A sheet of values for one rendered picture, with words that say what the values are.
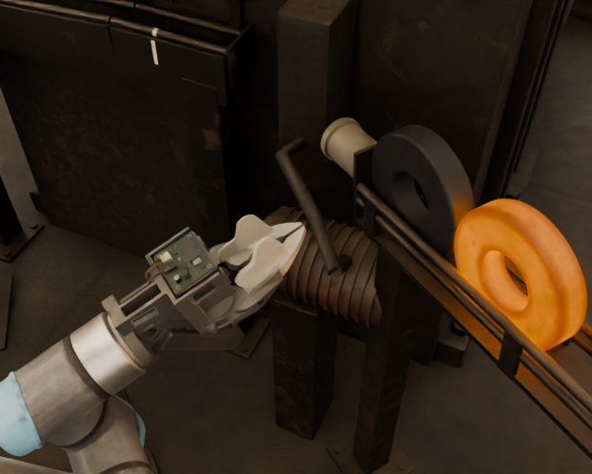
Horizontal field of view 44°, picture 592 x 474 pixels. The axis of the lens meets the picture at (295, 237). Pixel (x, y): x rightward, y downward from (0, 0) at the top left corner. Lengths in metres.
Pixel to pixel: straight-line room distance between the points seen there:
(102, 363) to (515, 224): 0.41
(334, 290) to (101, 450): 0.39
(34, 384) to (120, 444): 0.12
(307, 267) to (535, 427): 0.68
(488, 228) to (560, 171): 1.29
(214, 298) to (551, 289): 0.32
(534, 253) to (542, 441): 0.85
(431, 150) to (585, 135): 1.39
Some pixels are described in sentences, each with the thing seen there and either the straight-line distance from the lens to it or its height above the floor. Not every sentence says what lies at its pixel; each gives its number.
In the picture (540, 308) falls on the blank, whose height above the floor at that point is 0.73.
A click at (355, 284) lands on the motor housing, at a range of 1.00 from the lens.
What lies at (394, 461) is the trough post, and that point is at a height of 0.01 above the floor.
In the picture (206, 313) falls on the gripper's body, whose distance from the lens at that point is 0.74.
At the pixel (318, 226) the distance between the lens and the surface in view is 0.99.
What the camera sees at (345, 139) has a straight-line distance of 0.92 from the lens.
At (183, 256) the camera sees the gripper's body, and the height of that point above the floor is 0.75.
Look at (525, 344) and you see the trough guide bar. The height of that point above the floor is 0.70.
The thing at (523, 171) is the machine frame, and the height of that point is 0.07.
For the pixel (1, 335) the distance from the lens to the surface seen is 1.67.
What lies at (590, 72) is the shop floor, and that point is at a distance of 2.40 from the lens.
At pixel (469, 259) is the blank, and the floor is 0.71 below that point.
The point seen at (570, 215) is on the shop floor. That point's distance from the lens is 1.91.
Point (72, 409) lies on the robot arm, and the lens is 0.75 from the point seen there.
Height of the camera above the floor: 1.29
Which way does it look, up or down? 48 degrees down
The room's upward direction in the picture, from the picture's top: straight up
